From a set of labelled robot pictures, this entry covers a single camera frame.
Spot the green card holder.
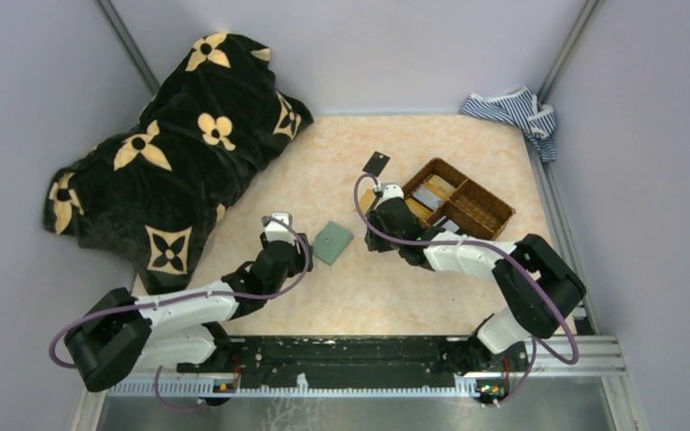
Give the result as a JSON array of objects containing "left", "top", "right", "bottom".
[{"left": 313, "top": 221, "right": 354, "bottom": 266}]

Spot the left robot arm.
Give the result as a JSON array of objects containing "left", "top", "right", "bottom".
[{"left": 62, "top": 234, "right": 313, "bottom": 392}]

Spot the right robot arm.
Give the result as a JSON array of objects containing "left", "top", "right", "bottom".
[{"left": 362, "top": 198, "right": 587, "bottom": 370}]

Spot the gold card on table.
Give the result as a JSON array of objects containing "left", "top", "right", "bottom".
[{"left": 358, "top": 189, "right": 379, "bottom": 215}]

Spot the silver card in basket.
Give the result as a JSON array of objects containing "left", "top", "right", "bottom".
[{"left": 411, "top": 185, "right": 445, "bottom": 211}]

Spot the white card with black stripe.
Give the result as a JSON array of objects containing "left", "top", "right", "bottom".
[{"left": 435, "top": 217, "right": 461, "bottom": 233}]

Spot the black card on table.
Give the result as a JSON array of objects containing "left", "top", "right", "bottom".
[{"left": 362, "top": 151, "right": 391, "bottom": 178}]

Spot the woven wicker divided basket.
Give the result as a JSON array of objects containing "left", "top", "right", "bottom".
[{"left": 402, "top": 158, "right": 516, "bottom": 241}]

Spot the black floral blanket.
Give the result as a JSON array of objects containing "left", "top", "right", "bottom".
[{"left": 42, "top": 32, "right": 314, "bottom": 293}]

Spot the blue striped cloth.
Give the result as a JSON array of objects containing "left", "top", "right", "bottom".
[{"left": 460, "top": 86, "right": 558, "bottom": 163}]

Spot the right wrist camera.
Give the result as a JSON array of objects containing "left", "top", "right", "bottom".
[{"left": 374, "top": 183, "right": 404, "bottom": 206}]

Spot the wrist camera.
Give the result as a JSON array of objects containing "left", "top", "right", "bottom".
[
  {"left": 261, "top": 212, "right": 296, "bottom": 244},
  {"left": 374, "top": 183, "right": 404, "bottom": 206}
]

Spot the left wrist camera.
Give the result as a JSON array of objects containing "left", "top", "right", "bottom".
[{"left": 261, "top": 212, "right": 296, "bottom": 244}]

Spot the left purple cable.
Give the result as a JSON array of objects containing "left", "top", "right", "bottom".
[{"left": 48, "top": 215, "right": 314, "bottom": 370}]

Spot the purple cable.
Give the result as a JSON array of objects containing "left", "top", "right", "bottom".
[
  {"left": 353, "top": 173, "right": 581, "bottom": 365},
  {"left": 48, "top": 215, "right": 314, "bottom": 370}
]

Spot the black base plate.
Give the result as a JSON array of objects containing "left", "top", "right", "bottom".
[{"left": 176, "top": 336, "right": 528, "bottom": 390}]

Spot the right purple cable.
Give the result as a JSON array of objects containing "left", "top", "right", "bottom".
[{"left": 353, "top": 173, "right": 581, "bottom": 365}]

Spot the aluminium frame rail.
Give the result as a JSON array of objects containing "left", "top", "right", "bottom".
[{"left": 71, "top": 336, "right": 650, "bottom": 431}]

